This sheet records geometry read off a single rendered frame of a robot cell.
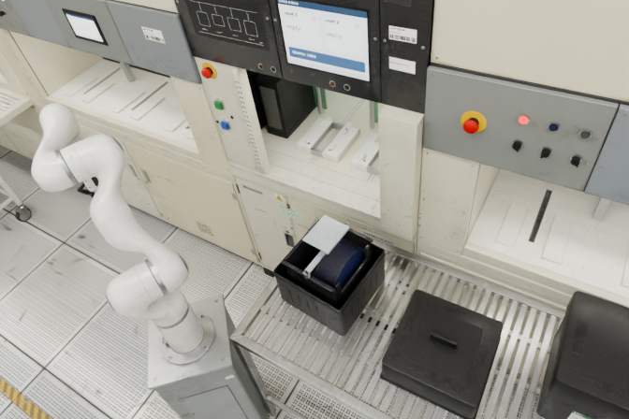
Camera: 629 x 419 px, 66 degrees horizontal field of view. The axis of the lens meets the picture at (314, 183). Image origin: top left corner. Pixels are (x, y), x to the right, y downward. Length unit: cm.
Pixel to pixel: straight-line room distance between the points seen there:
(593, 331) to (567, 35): 77
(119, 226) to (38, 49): 180
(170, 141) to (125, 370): 118
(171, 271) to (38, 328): 178
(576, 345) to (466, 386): 31
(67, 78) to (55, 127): 174
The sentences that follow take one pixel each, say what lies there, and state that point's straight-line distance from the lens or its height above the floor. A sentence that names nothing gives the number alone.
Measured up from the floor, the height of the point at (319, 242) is 108.
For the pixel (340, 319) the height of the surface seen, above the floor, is 88.
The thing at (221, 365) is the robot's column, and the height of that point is 76.
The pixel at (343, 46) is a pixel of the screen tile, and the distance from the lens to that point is 140.
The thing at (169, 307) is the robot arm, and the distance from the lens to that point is 157.
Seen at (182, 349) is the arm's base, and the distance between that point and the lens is 174.
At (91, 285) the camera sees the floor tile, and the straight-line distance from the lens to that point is 315.
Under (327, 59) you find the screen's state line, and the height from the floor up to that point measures 151.
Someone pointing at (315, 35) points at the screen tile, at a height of 159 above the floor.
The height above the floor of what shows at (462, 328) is 86.
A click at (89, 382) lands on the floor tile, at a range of 283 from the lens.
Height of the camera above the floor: 227
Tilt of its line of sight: 45 degrees down
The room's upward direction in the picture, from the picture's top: 9 degrees counter-clockwise
